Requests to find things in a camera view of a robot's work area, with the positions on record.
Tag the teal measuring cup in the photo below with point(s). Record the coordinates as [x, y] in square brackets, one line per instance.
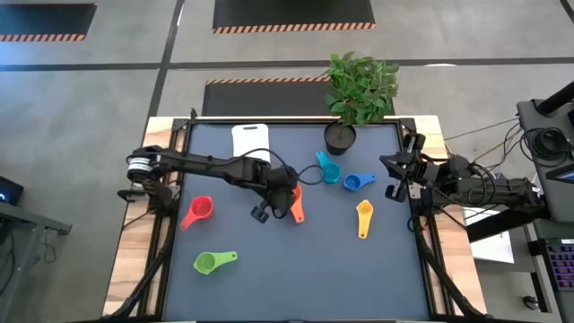
[331, 171]

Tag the red measuring cup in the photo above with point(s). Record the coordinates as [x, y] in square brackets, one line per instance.
[202, 207]

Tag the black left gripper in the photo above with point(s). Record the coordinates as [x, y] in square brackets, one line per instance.
[280, 188]

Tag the grey side desk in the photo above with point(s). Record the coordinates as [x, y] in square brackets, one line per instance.
[22, 220]

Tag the black striped-edge floor mat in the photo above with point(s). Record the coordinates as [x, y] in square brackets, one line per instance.
[45, 20]
[260, 98]
[291, 13]

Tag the white plastic basket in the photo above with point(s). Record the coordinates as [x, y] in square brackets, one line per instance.
[249, 141]

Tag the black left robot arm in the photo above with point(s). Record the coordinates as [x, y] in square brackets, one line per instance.
[202, 163]

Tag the blue measuring cup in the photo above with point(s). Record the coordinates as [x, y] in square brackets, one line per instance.
[353, 182]

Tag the white paper sheet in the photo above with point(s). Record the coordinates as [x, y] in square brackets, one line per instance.
[493, 249]

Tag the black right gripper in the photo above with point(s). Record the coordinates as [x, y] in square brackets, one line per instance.
[419, 170]

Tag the dark screen device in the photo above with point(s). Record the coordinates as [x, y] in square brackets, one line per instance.
[10, 190]

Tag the orange measuring cup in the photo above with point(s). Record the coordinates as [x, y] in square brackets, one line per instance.
[298, 213]

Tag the black computer mouse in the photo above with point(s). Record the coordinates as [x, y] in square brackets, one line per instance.
[530, 302]

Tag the green measuring cup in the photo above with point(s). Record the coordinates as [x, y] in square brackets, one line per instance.
[205, 263]

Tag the yellow measuring cup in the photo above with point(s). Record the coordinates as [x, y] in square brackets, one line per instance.
[364, 211]

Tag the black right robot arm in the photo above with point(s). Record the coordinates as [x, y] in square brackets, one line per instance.
[493, 188]

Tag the black metal table frame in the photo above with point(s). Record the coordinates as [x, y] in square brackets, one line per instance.
[291, 121]

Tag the backlit keyboard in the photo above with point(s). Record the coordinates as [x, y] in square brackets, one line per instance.
[560, 267]

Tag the green potted plant black pot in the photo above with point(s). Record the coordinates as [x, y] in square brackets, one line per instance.
[359, 89]

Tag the grey equipment desk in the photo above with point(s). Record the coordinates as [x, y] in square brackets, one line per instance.
[556, 197]

